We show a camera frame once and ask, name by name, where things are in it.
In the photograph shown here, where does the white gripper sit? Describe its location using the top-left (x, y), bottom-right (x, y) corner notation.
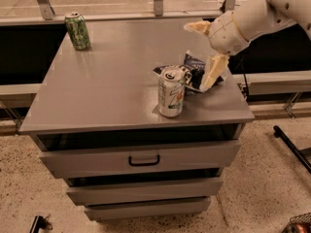
top-left (184, 11), bottom-right (250, 92)

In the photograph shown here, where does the blue chip bag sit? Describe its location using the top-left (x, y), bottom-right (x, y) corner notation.
top-left (153, 50), bottom-right (225, 95)

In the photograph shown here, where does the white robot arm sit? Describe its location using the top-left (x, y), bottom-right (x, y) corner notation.
top-left (184, 0), bottom-right (311, 92)

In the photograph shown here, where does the white 7up can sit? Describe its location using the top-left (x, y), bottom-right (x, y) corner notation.
top-left (157, 66), bottom-right (186, 117)

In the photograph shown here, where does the green soda can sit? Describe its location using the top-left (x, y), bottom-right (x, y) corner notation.
top-left (65, 12), bottom-right (90, 50)

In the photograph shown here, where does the top grey drawer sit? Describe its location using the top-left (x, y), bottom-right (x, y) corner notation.
top-left (40, 140), bottom-right (241, 179)

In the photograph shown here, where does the grey drawer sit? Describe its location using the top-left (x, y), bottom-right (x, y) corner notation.
top-left (40, 140), bottom-right (241, 179)
top-left (85, 197), bottom-right (211, 221)
top-left (67, 178), bottom-right (223, 206)

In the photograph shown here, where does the black stand leg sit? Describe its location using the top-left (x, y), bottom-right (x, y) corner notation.
top-left (273, 125), bottom-right (311, 174)

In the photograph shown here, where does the grey drawer cabinet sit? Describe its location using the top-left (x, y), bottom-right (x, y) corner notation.
top-left (18, 17), bottom-right (256, 222)

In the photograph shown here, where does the middle grey drawer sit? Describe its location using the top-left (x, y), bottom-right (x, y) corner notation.
top-left (67, 178), bottom-right (223, 206)

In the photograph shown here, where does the bottom grey drawer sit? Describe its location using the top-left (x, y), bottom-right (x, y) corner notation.
top-left (85, 197), bottom-right (211, 221)

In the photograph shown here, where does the black floor object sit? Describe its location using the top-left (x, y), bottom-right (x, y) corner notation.
top-left (29, 216), bottom-right (52, 233)

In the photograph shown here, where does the black drawer handle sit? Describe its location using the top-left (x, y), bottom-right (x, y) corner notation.
top-left (128, 154), bottom-right (160, 167)

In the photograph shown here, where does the metal window rail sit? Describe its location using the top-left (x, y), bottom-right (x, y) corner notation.
top-left (0, 0), bottom-right (241, 25)

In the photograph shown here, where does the wire basket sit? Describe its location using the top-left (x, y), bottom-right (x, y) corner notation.
top-left (282, 213), bottom-right (311, 233)

